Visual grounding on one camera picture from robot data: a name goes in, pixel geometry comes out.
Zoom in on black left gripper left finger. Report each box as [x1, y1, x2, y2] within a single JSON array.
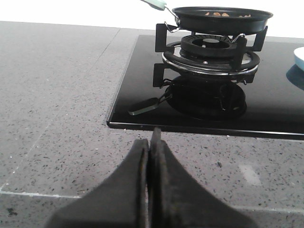
[[46, 140, 149, 228]]

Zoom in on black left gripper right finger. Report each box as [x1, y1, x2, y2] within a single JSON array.
[[148, 128, 257, 228]]

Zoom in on black frying pan green handle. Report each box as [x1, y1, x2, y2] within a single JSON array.
[[140, 0, 274, 35]]

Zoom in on brown meat strips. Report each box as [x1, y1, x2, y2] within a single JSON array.
[[204, 12, 251, 18]]

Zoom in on light blue plate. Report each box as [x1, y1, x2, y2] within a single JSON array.
[[294, 47, 304, 71]]

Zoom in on black pan support under pan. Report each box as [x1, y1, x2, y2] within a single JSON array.
[[153, 23, 267, 87]]

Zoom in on black glass gas stove top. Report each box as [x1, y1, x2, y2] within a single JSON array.
[[107, 35, 304, 140]]

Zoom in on black burner under pan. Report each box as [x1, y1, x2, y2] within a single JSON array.
[[162, 35, 260, 76]]

